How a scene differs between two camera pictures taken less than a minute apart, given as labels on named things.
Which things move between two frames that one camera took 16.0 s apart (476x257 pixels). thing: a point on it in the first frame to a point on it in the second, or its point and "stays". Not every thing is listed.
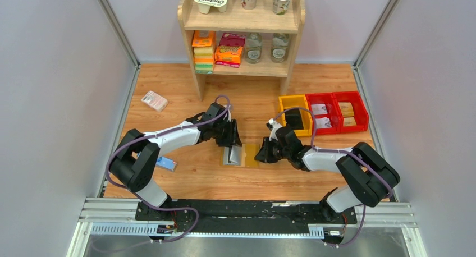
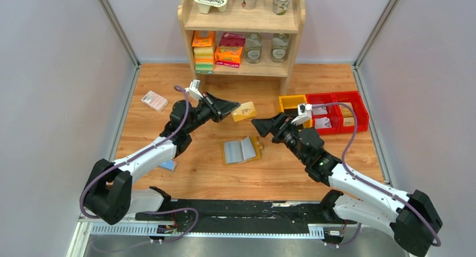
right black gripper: [270, 151] to [280, 127]
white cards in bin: [321, 123] stays
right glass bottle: [279, 47] stays
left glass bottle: [253, 48] stays
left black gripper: [230, 135] to [213, 108]
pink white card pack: [155, 101] stays
